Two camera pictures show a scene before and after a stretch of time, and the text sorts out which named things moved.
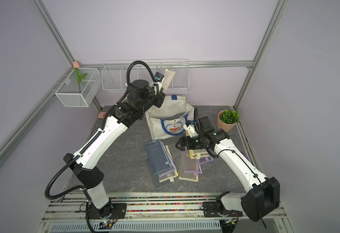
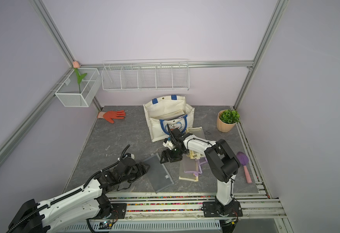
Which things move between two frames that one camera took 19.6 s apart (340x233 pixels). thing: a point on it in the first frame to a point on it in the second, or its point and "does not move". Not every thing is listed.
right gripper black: [182, 144] to [164, 157]
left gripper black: [160, 100] to [140, 172]
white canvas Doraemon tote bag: [169, 119] does not move
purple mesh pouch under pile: [200, 161] does not move
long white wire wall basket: [118, 74] does not move
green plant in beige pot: [227, 119] does not move
